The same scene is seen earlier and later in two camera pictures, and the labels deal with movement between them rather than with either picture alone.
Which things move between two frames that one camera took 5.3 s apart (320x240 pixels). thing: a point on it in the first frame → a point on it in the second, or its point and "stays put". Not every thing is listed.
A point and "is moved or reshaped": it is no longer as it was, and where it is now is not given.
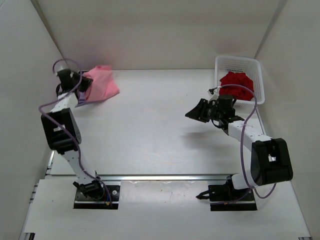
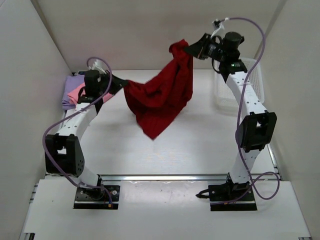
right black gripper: x=199 y=113 → x=198 y=49
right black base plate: x=226 y=198 stays put
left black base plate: x=81 y=202 stays put
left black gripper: x=87 y=82 → x=117 y=84
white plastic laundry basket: x=251 y=67 stays put
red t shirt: x=239 y=93 is moved or reshaped
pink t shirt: x=103 y=87 is moved or reshaped
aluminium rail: x=150 y=178 stays put
